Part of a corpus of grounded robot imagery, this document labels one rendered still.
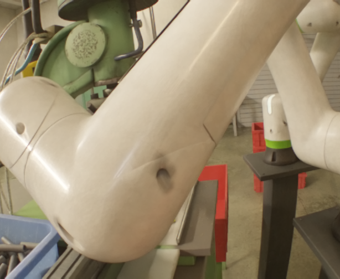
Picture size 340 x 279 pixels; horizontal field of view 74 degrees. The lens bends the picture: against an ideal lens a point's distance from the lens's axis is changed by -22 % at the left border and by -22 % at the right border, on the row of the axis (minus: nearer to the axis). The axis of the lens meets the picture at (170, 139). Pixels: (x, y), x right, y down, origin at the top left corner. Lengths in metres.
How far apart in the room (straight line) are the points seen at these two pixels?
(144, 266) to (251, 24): 0.36
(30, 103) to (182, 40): 0.14
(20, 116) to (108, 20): 0.32
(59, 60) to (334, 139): 0.58
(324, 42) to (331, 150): 0.57
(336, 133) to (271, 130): 0.49
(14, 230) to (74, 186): 0.43
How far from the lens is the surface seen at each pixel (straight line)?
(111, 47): 0.51
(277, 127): 0.96
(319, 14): 0.86
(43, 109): 0.24
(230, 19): 0.21
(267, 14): 0.24
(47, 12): 7.63
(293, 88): 0.53
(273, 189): 1.03
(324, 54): 1.04
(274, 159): 1.01
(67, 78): 0.58
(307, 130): 0.56
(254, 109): 5.96
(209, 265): 0.83
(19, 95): 0.26
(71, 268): 0.35
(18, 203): 0.95
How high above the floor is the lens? 1.27
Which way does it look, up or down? 13 degrees down
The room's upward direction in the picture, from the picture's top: 8 degrees counter-clockwise
